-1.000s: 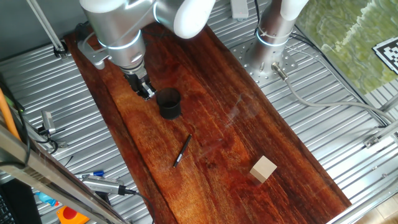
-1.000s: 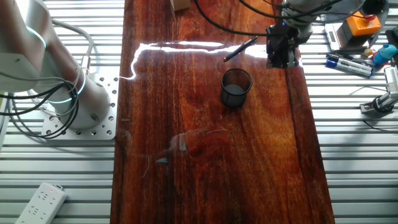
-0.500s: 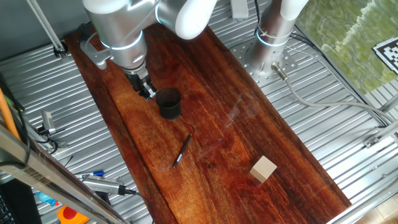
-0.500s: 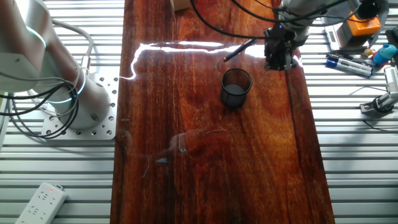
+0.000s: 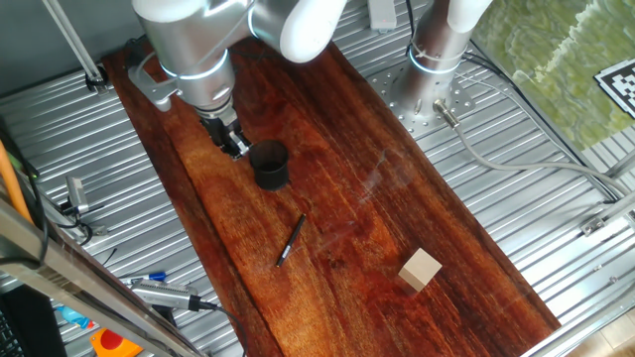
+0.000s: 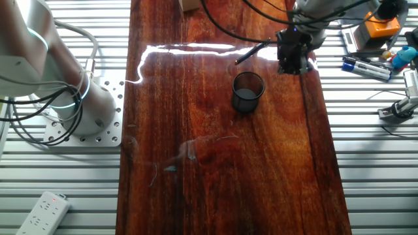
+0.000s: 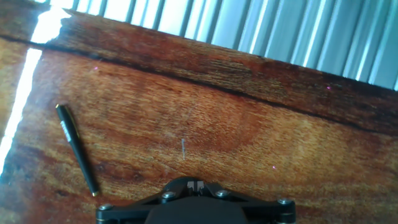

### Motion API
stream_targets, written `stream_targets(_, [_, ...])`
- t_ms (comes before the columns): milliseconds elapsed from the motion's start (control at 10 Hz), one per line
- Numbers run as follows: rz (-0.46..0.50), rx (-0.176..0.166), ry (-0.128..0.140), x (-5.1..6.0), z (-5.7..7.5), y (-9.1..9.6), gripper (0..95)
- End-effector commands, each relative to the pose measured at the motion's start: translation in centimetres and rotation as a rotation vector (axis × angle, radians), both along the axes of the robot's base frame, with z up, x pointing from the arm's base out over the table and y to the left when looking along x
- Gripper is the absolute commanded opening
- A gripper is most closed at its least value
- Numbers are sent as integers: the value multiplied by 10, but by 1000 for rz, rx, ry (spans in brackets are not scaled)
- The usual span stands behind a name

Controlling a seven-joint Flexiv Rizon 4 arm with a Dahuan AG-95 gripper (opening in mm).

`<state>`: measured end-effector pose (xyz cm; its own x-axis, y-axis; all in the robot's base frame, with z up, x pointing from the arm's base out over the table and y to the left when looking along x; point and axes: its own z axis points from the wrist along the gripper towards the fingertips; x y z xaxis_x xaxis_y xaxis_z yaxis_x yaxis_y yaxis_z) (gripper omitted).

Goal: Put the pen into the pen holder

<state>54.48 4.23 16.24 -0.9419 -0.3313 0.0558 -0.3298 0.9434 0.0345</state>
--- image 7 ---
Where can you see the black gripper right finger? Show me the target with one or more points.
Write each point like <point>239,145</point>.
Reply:
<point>270,211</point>

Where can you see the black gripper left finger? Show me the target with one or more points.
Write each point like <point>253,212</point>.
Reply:
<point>124,213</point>

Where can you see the black pen with gold tip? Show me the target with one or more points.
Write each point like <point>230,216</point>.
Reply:
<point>77,149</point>

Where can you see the wood grain board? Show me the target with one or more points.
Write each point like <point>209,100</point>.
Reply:
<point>217,130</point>

